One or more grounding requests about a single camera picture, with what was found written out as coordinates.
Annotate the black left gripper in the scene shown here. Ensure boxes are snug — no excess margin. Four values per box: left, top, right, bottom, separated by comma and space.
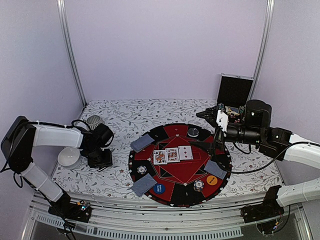
85, 145, 113, 169

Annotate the dealt blue card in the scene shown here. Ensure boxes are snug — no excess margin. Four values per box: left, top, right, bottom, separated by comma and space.
211, 165, 228, 180
204, 160, 224, 177
131, 175, 155, 197
136, 173, 157, 191

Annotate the black white dealer button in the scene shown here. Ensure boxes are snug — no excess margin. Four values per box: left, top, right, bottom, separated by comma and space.
187, 127, 200, 138

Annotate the orange big blind button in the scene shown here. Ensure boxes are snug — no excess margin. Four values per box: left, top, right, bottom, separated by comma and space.
206, 175, 218, 186

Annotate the three of diamonds card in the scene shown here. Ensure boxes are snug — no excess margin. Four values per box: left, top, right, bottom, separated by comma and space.
178, 145, 193, 161

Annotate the blue playing card deck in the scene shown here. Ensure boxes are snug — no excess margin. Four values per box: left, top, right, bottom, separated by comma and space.
130, 134, 154, 153

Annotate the white blue poker chip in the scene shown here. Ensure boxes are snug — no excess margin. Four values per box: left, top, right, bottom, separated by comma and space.
136, 165, 148, 175

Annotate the king of hearts card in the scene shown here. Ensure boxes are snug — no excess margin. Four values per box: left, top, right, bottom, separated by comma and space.
165, 147, 180, 164

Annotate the king of spades card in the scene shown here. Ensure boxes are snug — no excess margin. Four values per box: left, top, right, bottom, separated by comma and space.
153, 150, 168, 165

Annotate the blue small blind button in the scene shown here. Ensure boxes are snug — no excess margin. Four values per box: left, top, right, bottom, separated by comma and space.
153, 183, 166, 195

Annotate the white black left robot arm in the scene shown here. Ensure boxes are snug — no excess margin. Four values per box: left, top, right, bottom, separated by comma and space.
0, 115, 114, 217

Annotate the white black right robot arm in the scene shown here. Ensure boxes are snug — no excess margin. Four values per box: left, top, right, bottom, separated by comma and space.
197, 99, 320, 218

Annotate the white bowl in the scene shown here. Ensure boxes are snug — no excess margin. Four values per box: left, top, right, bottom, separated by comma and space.
57, 147, 81, 169

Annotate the striped grey ceramic cup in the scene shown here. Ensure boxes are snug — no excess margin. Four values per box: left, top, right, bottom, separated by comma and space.
85, 115, 104, 131

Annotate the boxed card deck in case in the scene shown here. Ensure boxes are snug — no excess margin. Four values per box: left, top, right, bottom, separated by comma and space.
225, 106, 240, 118

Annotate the left poker chip row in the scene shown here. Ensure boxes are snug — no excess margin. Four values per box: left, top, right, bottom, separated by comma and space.
217, 103, 226, 112

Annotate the round red black poker mat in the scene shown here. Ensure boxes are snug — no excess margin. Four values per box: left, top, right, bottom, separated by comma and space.
128, 123, 231, 207

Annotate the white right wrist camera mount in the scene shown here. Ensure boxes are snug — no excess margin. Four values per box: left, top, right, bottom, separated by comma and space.
216, 109, 229, 134

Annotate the front aluminium rail frame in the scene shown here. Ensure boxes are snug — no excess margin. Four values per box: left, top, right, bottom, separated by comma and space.
21, 191, 315, 240

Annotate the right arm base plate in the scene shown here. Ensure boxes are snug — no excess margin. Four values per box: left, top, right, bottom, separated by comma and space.
240, 200, 285, 223

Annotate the right aluminium frame post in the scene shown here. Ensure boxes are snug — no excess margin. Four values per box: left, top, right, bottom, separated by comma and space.
251, 0, 275, 81

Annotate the aluminium frame post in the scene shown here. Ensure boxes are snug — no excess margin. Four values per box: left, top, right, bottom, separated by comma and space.
56, 0, 88, 108
251, 0, 275, 81

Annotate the left aluminium frame post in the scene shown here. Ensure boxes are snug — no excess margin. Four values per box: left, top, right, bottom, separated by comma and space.
56, 0, 88, 108

